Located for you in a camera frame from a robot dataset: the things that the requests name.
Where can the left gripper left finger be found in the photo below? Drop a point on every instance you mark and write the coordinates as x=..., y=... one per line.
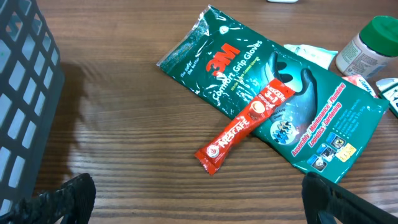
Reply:
x=72, y=203

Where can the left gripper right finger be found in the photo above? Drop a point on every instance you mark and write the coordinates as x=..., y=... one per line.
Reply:
x=326, y=202

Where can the red Nescafe stick sachet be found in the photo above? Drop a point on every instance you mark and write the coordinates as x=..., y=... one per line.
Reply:
x=254, y=114

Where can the red orange candy packet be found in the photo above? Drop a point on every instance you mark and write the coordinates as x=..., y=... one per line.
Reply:
x=361, y=82

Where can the green white small box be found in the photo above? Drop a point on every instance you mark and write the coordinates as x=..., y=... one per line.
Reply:
x=388, y=88

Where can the teal wet wipes packet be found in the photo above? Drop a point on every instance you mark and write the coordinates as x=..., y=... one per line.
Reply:
x=317, y=55

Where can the green lid jar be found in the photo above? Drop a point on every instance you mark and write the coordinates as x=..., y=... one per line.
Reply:
x=372, y=49

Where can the green 3M gloves bag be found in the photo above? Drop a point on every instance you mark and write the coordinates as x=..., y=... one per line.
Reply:
x=324, y=127

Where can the white barcode scanner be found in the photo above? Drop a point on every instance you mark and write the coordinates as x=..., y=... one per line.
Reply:
x=283, y=1

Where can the grey plastic basket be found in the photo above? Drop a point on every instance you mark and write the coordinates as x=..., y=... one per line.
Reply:
x=31, y=85

